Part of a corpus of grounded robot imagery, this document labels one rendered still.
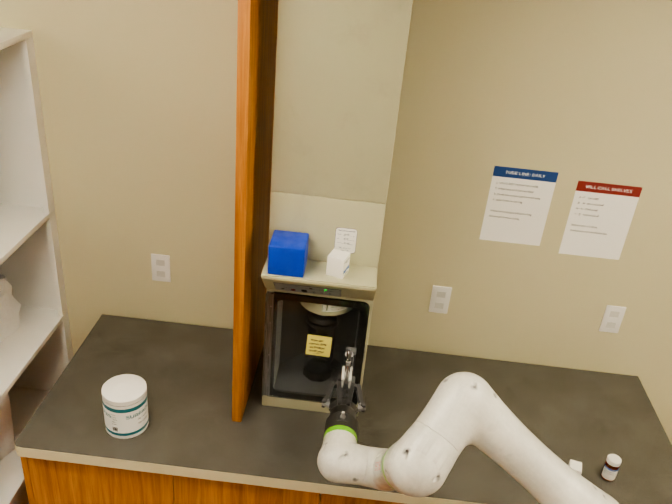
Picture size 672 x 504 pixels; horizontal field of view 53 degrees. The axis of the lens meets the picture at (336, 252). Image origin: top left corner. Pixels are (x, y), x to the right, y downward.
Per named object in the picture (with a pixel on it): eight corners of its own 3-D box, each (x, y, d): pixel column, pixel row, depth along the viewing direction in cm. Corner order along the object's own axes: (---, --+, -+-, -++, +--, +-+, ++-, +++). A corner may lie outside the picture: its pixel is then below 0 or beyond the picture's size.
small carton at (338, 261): (332, 266, 194) (333, 248, 191) (348, 271, 192) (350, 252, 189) (325, 274, 189) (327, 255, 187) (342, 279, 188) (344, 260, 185)
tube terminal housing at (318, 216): (273, 358, 246) (283, 159, 209) (361, 369, 245) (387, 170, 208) (261, 405, 224) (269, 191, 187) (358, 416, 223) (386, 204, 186)
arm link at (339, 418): (322, 450, 188) (355, 454, 188) (325, 418, 183) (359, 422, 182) (324, 434, 194) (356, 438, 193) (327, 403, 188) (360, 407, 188)
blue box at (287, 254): (272, 256, 196) (274, 229, 191) (307, 260, 195) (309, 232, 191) (267, 274, 187) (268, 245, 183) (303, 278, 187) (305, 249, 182)
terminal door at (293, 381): (264, 394, 221) (268, 290, 202) (357, 405, 220) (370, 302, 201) (263, 395, 221) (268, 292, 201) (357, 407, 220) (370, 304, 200)
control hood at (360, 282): (265, 284, 201) (267, 254, 196) (374, 296, 200) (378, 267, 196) (259, 305, 191) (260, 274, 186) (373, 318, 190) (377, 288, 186)
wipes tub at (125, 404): (114, 407, 217) (110, 371, 210) (154, 412, 217) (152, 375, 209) (98, 437, 206) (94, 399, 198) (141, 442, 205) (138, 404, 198)
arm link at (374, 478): (384, 436, 151) (377, 488, 147) (435, 445, 151) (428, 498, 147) (365, 445, 185) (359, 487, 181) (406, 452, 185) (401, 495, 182)
